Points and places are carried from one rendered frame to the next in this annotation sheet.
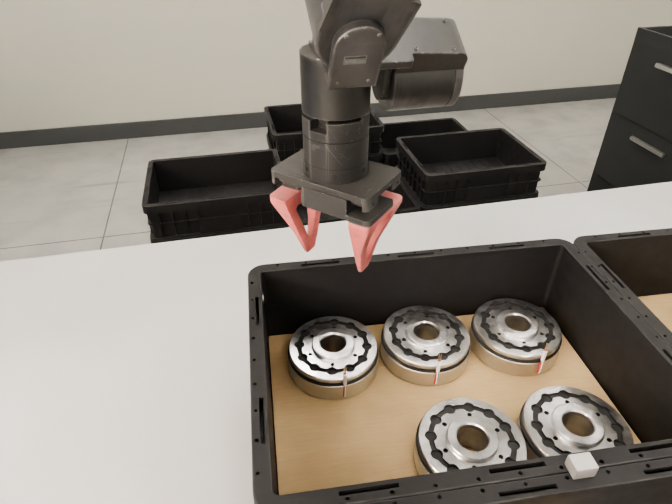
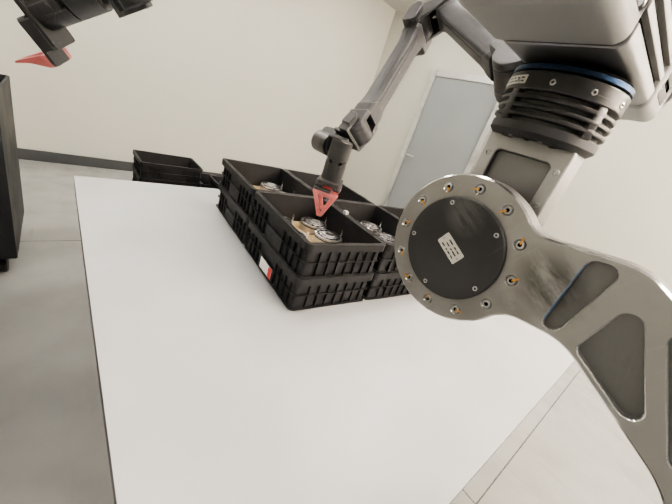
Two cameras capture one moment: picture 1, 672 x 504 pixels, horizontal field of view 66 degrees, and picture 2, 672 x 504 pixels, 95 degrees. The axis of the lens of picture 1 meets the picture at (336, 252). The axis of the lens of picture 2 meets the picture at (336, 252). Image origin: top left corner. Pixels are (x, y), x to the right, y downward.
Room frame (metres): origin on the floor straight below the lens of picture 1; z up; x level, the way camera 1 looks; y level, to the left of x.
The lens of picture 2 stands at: (0.82, 0.75, 1.25)
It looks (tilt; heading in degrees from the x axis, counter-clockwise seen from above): 23 degrees down; 237
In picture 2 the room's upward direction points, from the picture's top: 19 degrees clockwise
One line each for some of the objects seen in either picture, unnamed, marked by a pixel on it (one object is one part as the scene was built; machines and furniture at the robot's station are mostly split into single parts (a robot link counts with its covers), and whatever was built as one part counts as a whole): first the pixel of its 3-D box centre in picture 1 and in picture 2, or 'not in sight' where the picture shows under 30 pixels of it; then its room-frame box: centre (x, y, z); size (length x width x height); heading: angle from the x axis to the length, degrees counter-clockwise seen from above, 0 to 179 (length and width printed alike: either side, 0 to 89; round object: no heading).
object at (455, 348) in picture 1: (425, 335); not in sight; (0.44, -0.11, 0.86); 0.10 x 0.10 x 0.01
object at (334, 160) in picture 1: (335, 150); (332, 173); (0.42, 0.00, 1.10); 0.10 x 0.07 x 0.07; 58
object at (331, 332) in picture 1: (333, 344); not in sight; (0.42, 0.00, 0.86); 0.05 x 0.05 x 0.01
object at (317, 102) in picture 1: (343, 79); (338, 150); (0.42, -0.01, 1.16); 0.07 x 0.06 x 0.07; 103
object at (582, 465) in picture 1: (581, 465); not in sight; (0.23, -0.18, 0.94); 0.02 x 0.01 x 0.01; 99
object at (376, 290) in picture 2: not in sight; (366, 258); (0.07, -0.16, 0.76); 0.40 x 0.30 x 0.12; 99
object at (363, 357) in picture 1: (333, 347); not in sight; (0.42, 0.00, 0.86); 0.10 x 0.10 x 0.01
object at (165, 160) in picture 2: not in sight; (166, 189); (0.79, -1.78, 0.37); 0.40 x 0.30 x 0.45; 13
